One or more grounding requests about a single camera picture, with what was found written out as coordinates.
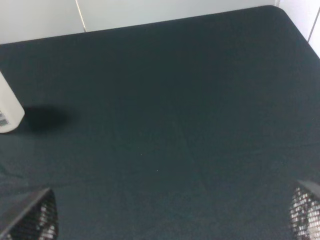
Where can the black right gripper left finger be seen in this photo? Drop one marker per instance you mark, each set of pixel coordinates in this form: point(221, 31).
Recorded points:
point(29, 216)

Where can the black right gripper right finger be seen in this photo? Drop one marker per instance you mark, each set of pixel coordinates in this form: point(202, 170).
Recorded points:
point(304, 211)

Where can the white plastic bottle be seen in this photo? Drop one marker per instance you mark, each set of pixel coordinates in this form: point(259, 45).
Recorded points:
point(11, 111)

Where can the black tablecloth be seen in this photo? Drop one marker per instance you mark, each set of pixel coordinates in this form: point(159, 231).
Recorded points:
point(191, 129)

